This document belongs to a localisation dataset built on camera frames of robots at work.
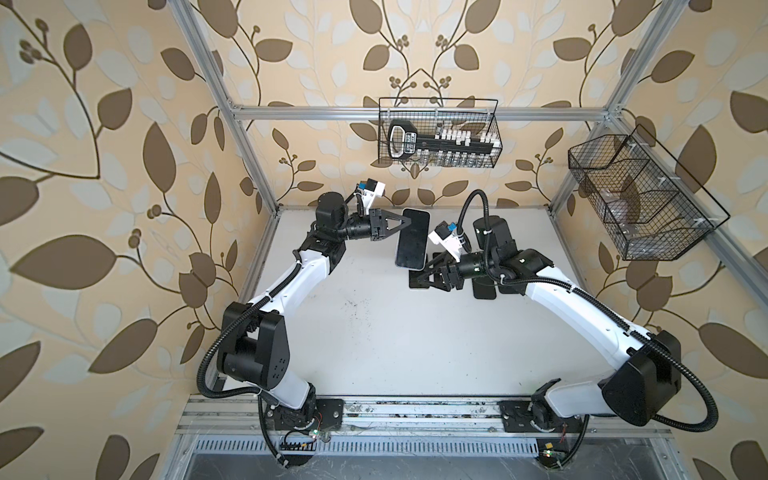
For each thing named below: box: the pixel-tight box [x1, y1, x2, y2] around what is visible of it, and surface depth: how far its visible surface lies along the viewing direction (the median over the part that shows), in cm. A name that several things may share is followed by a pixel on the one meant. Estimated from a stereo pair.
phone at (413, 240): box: [395, 208, 431, 271], surface depth 72 cm
